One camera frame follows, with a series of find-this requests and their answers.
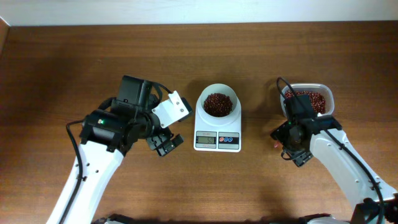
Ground white bowl on scale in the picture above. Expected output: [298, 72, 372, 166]
[197, 83, 241, 118]

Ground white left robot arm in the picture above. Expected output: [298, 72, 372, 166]
[48, 96, 192, 223]

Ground white digital kitchen scale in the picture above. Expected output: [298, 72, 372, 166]
[193, 96, 243, 152]

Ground clear plastic bean container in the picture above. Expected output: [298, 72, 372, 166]
[291, 83, 335, 116]

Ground red beans in bowl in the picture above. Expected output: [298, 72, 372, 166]
[203, 93, 233, 117]

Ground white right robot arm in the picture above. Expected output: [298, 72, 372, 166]
[271, 115, 397, 223]

